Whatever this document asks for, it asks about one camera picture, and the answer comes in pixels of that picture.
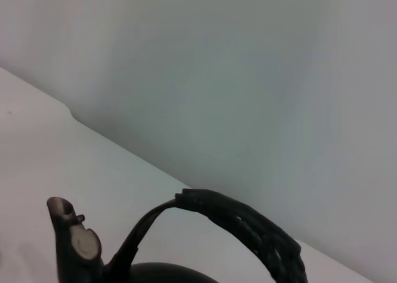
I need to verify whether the black round teapot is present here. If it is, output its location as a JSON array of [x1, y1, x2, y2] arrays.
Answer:
[[46, 188, 308, 283]]

